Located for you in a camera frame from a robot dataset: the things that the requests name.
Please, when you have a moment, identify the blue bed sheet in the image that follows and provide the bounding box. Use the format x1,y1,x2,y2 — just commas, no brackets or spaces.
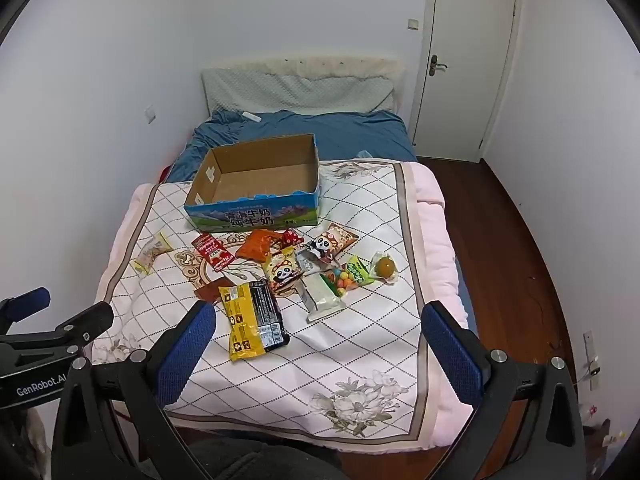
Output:
164,109,478,333

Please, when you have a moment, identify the cardboard box blue print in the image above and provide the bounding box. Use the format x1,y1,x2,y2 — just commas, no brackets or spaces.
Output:
183,133,321,232

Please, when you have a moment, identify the white pink printed quilt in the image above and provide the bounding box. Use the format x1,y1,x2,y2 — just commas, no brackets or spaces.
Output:
91,160,476,453

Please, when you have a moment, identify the red snack packet white label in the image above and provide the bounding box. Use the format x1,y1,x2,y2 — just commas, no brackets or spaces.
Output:
192,233,236,272

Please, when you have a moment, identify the brown snack packet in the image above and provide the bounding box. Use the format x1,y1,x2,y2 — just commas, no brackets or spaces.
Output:
195,280,223,304

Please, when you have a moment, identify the pale nut snack packet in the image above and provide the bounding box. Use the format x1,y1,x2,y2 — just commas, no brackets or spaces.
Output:
131,231,173,275

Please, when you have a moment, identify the white door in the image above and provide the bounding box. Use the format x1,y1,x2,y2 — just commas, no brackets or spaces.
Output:
410,0,524,163

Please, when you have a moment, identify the yellow black snack packet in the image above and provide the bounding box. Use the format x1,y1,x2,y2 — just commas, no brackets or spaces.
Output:
218,280,291,361

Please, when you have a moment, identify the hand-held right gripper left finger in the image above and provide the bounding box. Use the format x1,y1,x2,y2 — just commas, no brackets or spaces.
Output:
52,300,218,480

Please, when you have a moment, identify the pale dotted pillow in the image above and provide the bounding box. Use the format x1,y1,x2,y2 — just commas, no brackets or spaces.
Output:
201,66,397,115

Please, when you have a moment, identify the yellow panda snack packet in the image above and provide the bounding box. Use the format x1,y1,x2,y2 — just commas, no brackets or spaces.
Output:
262,247,304,291

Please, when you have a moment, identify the white green snack packet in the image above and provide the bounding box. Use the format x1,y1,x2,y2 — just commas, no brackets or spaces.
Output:
298,272,347,323

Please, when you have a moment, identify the green candy ball packet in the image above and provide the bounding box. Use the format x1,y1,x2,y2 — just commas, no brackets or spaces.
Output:
320,255,377,297

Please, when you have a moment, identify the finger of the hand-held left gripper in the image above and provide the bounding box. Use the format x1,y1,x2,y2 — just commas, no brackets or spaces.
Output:
52,302,115,347
0,287,52,334

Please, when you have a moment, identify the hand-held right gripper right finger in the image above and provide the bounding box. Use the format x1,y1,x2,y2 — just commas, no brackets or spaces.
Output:
421,301,587,480

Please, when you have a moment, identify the brown egg clear packet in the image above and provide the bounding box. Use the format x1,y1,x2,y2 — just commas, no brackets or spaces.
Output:
370,251,399,283

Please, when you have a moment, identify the silver snack packet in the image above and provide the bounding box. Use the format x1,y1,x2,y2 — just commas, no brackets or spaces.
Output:
294,247,326,276

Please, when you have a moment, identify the orange panda snack packet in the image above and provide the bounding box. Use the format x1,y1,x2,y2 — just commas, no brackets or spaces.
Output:
306,222,360,263

